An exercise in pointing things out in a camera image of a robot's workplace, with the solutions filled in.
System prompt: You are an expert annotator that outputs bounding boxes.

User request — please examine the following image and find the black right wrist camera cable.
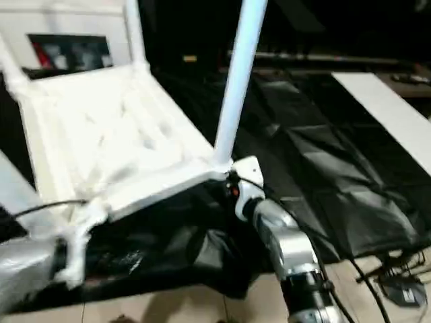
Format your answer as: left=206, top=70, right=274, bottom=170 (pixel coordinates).
left=235, top=174, right=392, bottom=323

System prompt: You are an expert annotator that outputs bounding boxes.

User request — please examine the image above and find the red package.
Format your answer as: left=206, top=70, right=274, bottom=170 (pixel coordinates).
left=36, top=42, right=52, bottom=69

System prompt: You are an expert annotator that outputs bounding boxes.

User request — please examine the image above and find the white glass-door cabinet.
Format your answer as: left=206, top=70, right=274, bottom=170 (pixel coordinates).
left=0, top=0, right=143, bottom=77

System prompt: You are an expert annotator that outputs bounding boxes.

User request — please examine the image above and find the white flat board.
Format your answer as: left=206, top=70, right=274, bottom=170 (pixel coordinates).
left=331, top=72, right=431, bottom=166

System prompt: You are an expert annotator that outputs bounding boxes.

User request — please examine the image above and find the black left wrist camera cable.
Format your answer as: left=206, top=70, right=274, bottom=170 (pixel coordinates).
left=13, top=199, right=89, bottom=217

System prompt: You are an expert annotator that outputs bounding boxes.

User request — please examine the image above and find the white plastic table leg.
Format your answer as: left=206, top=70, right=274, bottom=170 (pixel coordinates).
left=0, top=150, right=38, bottom=213
left=125, top=0, right=150, bottom=71
left=0, top=32, right=32, bottom=92
left=211, top=0, right=269, bottom=172

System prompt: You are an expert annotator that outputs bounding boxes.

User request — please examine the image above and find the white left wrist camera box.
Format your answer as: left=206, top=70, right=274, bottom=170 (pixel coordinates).
left=55, top=197, right=109, bottom=291

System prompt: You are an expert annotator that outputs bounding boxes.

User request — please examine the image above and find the black cable bundle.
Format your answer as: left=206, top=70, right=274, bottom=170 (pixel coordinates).
left=350, top=248, right=431, bottom=284

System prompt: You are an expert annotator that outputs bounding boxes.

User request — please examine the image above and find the dark metal rod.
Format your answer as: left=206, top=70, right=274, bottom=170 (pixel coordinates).
left=228, top=50, right=412, bottom=65

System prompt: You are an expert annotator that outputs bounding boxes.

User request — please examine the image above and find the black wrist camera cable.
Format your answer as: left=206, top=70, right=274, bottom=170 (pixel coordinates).
left=235, top=174, right=392, bottom=323
left=13, top=199, right=89, bottom=217

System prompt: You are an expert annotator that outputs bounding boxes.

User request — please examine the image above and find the white plastic table top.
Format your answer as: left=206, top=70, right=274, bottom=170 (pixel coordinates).
left=6, top=63, right=237, bottom=223

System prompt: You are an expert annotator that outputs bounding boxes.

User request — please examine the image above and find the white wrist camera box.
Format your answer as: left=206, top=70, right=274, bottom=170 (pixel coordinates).
left=231, top=155, right=266, bottom=220
left=55, top=197, right=109, bottom=291

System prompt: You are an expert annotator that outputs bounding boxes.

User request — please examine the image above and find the black plastic mat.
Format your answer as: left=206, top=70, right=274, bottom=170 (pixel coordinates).
left=0, top=63, right=431, bottom=314

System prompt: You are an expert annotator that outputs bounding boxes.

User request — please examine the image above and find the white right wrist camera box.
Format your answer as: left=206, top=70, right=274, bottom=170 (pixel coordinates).
left=231, top=155, right=266, bottom=220

